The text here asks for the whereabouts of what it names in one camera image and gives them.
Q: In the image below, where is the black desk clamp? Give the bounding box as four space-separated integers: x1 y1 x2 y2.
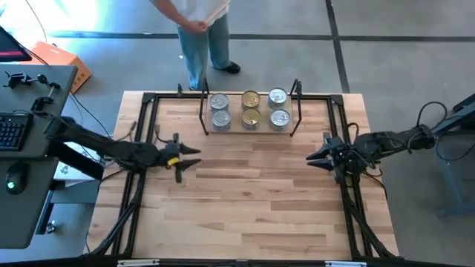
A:
2 71 49 89
30 81 62 113

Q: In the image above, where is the black support beam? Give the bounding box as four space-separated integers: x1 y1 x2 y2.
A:
47 140 105 181

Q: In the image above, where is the wooden stick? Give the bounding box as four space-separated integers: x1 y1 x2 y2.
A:
205 0 233 25

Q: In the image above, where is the orange cardboard box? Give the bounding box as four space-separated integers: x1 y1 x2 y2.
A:
20 40 93 94

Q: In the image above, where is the blue label tuna can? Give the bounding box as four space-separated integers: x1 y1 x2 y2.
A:
209 92 230 112

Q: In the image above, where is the white box with logo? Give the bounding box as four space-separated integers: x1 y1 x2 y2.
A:
53 139 105 188

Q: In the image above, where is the person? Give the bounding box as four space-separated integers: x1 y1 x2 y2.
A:
150 0 242 92

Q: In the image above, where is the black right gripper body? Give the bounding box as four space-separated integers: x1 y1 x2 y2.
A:
324 132 359 185

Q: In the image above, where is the teal yellow label can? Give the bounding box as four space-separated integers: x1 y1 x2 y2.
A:
267 87 289 111

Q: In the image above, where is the silver top tuna can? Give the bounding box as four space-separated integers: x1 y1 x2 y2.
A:
269 108 291 131

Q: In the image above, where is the black monitor red stripe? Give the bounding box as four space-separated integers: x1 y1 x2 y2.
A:
0 24 33 63

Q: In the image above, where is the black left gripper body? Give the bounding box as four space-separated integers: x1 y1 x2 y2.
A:
161 133 183 184

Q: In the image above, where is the gold top green label can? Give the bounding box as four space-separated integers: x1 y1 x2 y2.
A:
241 90 262 110
241 108 262 131

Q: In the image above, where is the wooden shelf board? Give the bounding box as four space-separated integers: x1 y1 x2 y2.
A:
206 93 296 134

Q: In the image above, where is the black computer mouse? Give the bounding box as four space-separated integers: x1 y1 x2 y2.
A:
4 162 29 196

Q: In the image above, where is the grey label albacore tuna can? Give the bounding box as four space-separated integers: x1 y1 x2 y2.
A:
212 110 232 131

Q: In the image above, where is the black shelf side frame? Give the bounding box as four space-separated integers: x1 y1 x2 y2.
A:
199 76 212 137
290 77 304 137

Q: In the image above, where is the black keyboard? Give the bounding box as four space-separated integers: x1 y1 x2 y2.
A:
0 113 34 152

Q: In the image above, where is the silver edge bracket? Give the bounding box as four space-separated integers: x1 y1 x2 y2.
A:
324 260 368 267
117 259 160 267

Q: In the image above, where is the dark grey desk top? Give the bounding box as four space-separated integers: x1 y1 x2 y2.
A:
0 156 60 250
0 63 79 160

